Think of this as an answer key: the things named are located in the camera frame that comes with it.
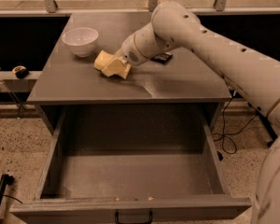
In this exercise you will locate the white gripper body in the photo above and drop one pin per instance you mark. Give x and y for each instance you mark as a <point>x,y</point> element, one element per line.
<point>128,54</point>

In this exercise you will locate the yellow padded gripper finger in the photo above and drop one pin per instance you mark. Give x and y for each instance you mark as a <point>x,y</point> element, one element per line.
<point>116,67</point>

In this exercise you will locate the yellow sponge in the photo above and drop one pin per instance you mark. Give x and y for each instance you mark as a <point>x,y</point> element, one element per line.
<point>102,60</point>

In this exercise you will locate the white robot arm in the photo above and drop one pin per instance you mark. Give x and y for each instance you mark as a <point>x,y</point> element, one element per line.
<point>253,75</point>

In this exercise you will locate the open grey top drawer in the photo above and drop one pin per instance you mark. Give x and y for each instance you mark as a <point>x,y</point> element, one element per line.
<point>131,158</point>

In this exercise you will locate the black flat snack packet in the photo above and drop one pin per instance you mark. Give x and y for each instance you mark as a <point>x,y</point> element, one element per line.
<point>162,58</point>

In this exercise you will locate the white ceramic bowl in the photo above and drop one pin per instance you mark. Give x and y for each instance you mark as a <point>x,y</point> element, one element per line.
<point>81,41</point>

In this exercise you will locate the small black round object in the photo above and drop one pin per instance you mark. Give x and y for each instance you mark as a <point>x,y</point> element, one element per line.
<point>20,71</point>

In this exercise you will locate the black wheeled base leg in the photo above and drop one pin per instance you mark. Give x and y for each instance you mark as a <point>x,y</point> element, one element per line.
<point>268,128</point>

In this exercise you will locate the black drawer handle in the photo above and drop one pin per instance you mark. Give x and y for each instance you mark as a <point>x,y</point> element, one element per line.
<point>133,218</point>

